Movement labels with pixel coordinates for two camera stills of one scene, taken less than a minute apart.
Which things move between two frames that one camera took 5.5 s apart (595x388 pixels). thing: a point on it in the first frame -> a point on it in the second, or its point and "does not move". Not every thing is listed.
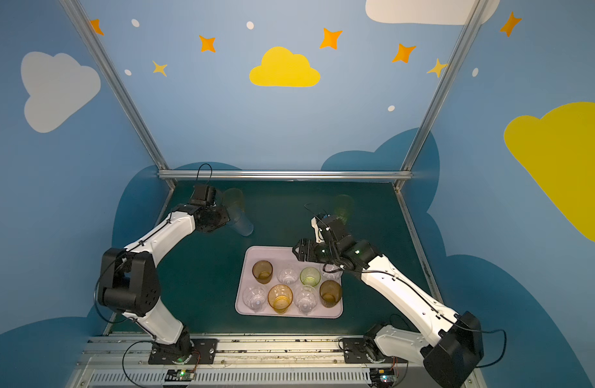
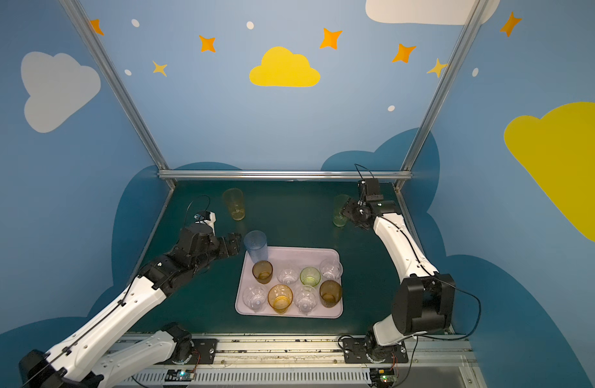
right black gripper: x=331 y=230 -> x=351 y=212
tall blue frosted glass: x=239 y=222 -> x=255 y=242
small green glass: x=310 y=276 does not move
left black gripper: x=219 y=216 -> x=230 y=244
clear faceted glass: x=331 y=272 does not move
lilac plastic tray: x=276 y=282 does not move
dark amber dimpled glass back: x=262 y=270 does not move
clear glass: x=288 y=276 does not move
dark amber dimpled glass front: x=330 y=293 does not move
